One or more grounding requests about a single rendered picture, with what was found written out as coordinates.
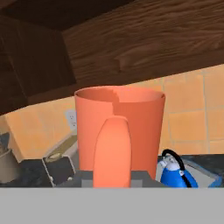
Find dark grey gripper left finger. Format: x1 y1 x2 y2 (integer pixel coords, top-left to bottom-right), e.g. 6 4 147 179
56 170 95 188

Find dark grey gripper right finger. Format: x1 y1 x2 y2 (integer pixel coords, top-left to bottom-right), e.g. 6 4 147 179
130 170 166 188

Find orange mug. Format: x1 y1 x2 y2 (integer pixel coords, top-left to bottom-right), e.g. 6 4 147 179
73 85 166 188

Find dark wooden cabinet door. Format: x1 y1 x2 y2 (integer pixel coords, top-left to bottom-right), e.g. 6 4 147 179
0 14 78 116

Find dark grey box appliance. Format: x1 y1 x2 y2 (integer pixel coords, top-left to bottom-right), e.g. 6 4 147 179
41 129 81 188

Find grey pot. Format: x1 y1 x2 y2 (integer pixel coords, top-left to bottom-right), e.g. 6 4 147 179
0 132 22 185

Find blue kettle with black handle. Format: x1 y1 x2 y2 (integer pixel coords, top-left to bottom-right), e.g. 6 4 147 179
157 149 200 188

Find white wall socket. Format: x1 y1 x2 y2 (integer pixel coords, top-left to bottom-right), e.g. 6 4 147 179
64 108 79 131

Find dark wooden wall cabinet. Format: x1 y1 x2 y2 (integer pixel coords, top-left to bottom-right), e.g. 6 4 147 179
0 0 224 106

